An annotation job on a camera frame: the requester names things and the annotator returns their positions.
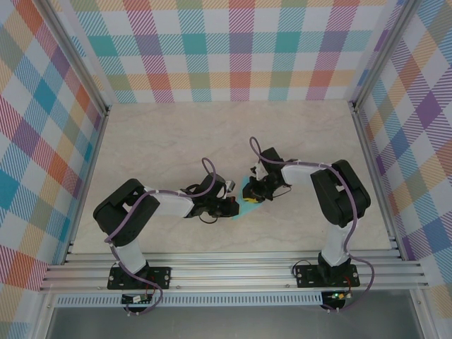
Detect grey metal panel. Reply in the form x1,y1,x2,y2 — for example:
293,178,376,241
45,306,424,339

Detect light blue cloth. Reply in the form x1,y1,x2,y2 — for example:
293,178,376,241
231,178,264,222

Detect aluminium corner post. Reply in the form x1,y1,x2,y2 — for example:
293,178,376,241
347,0,424,114
41,0,111,117

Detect slotted grey cable duct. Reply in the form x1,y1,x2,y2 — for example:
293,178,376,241
54,292,324,307

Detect aluminium side rail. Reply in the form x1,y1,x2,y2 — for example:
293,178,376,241
351,102,405,262
61,105,111,266

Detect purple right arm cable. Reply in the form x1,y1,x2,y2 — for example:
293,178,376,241
249,136,376,315

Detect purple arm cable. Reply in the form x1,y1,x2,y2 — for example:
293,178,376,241
249,136,376,315
104,157,218,316

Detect thin black base wire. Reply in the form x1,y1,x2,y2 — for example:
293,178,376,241
291,259,319,280

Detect aluminium mounting rail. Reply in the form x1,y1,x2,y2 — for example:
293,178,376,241
38,251,430,293

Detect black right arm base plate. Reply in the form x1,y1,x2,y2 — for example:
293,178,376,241
295,264,360,289

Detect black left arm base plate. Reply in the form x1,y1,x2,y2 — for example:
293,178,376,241
107,266,173,291

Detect thin black right gripper wire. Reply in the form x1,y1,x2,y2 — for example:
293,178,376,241
270,184,293,201

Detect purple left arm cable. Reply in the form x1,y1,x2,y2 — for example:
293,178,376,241
104,157,218,316

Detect small black circuit board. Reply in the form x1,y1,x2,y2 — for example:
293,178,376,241
121,293,153,305

